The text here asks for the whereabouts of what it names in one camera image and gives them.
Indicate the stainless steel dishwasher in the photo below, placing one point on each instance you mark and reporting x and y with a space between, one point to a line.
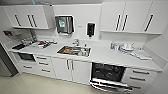
108 75

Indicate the chrome faucet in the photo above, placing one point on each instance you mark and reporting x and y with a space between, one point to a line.
76 42

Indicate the steel sink basin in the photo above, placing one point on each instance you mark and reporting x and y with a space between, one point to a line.
74 51

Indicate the black soap dispenser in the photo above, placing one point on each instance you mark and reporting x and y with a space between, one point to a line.
90 29

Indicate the white two-door base cabinet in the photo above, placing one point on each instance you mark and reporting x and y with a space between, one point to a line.
71 70

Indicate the blue white bottle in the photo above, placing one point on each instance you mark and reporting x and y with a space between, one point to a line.
113 45

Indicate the steel paper towel dispenser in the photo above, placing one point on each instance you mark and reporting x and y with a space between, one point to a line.
64 25

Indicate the small white bottle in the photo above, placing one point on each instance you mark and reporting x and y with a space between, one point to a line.
117 47

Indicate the black built-in microwave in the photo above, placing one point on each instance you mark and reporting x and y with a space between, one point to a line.
26 57

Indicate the white wall outlet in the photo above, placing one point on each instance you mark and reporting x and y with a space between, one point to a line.
100 36

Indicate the small wall label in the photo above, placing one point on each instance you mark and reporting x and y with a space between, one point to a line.
80 24

